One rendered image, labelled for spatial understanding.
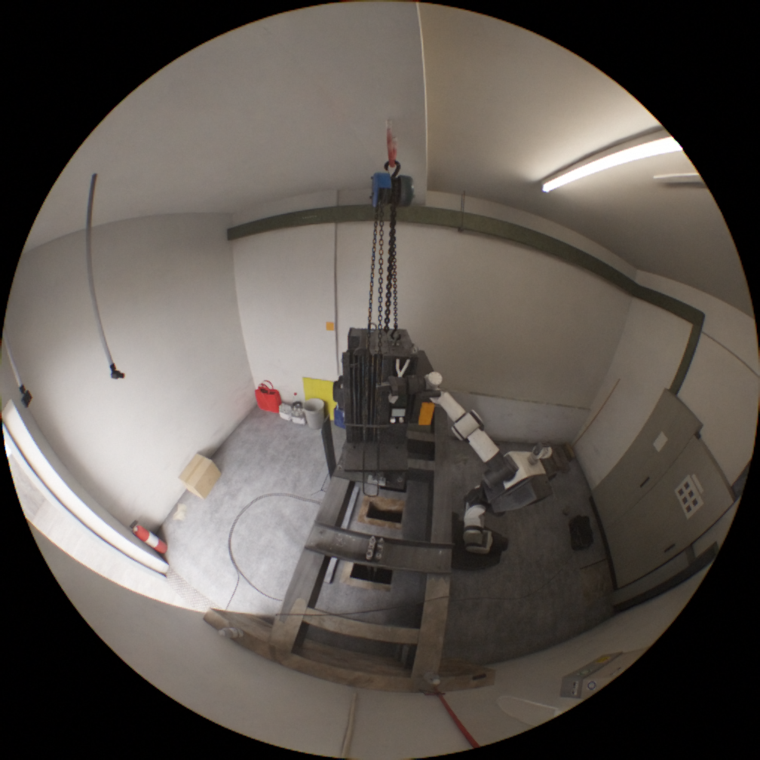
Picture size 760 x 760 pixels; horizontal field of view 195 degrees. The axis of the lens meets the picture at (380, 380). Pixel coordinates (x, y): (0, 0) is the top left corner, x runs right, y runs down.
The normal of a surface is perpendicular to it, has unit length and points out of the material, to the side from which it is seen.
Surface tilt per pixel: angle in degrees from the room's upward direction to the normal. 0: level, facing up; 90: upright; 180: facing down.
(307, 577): 0
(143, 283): 90
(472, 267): 90
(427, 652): 0
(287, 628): 0
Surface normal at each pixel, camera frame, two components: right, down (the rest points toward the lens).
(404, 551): 0.05, -0.85
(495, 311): -0.18, 0.51
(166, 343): 0.98, 0.14
